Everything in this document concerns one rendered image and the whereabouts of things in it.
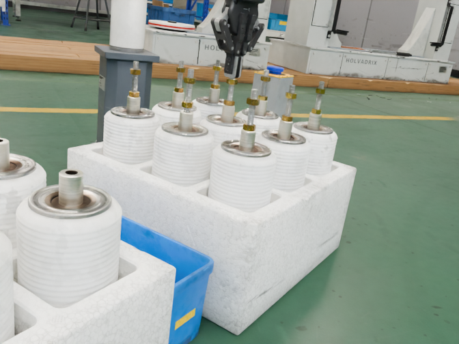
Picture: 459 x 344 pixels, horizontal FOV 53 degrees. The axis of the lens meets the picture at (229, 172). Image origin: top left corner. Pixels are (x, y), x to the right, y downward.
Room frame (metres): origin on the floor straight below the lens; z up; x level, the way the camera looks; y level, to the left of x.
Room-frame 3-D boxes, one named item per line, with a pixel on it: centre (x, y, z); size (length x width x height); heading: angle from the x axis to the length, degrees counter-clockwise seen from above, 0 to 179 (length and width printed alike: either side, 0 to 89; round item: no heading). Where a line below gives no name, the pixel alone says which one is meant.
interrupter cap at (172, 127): (0.72, 0.08, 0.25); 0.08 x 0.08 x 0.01
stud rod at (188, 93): (0.72, 0.08, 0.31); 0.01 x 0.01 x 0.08
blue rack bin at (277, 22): (6.59, -0.32, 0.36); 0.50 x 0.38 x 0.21; 27
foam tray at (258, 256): (0.82, 0.02, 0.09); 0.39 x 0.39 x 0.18; 58
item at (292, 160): (0.76, -0.08, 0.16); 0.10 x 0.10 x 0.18
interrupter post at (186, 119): (0.72, 0.08, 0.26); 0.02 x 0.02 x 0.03
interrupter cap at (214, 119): (0.82, 0.02, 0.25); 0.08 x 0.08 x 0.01
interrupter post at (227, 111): (0.82, 0.02, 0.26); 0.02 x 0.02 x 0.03
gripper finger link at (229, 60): (0.81, 0.03, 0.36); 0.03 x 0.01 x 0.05; 146
